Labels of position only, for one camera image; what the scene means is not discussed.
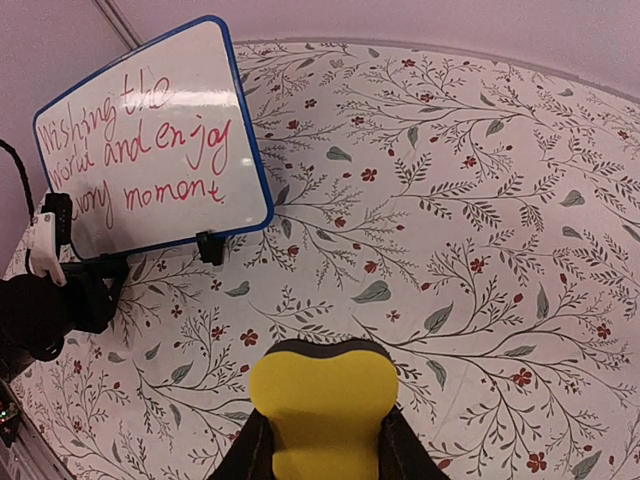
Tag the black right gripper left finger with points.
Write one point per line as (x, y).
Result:
(250, 455)

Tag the floral tablecloth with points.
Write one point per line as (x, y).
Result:
(478, 219)

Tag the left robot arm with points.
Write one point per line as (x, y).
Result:
(53, 298)

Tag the left metal frame post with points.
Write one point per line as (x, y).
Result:
(118, 22)

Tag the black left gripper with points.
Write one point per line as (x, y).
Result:
(92, 292)

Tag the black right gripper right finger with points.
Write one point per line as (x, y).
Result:
(401, 454)

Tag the black whiteboard foot clip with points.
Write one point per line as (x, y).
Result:
(211, 248)

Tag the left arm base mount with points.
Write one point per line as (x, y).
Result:
(10, 415)

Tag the blue framed whiteboard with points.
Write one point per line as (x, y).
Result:
(157, 147)

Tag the yellow whiteboard eraser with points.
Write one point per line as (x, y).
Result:
(325, 405)

